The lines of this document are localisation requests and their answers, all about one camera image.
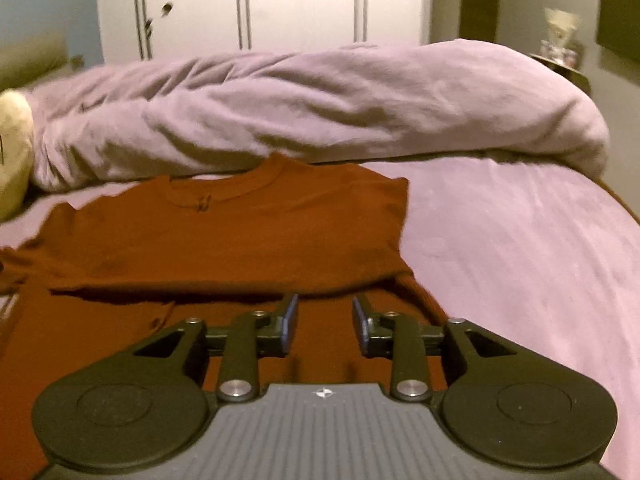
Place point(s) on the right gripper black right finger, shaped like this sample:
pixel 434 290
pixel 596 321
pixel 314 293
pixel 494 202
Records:
pixel 496 399

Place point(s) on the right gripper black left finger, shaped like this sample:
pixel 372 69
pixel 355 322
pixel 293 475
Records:
pixel 144 405

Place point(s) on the rust brown knit cardigan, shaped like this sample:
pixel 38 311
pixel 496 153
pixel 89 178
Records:
pixel 99 278

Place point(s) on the lilac bed sheet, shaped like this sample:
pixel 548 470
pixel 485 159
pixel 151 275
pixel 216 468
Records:
pixel 531 250

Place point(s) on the cream cat plush toy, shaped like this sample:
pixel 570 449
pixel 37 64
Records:
pixel 17 151

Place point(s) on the lilac rumpled duvet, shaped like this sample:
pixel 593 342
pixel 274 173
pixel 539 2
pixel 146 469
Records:
pixel 227 112

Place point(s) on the nightstand with small items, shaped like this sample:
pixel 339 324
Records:
pixel 561 51

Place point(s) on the olive green headboard cushion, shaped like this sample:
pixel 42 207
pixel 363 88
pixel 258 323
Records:
pixel 34 60

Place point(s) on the white wardrobe with handles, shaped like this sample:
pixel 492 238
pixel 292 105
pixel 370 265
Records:
pixel 133 30

